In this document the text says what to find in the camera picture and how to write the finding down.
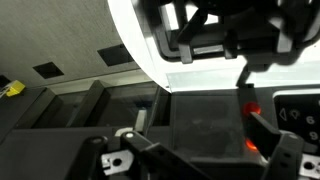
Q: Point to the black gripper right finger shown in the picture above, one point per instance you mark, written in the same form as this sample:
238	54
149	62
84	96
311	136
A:
283	156

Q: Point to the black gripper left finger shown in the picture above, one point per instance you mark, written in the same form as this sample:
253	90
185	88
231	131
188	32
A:
146	160

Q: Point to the round orange stove button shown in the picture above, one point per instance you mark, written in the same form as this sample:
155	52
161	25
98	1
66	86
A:
250	108
250	144

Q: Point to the black number keypad panel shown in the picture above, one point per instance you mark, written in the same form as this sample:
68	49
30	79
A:
300	116

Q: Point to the dark glass oven door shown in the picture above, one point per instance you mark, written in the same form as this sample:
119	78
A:
206	126

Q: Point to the black framed glass cabinet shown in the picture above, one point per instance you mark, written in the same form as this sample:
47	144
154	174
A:
93	103

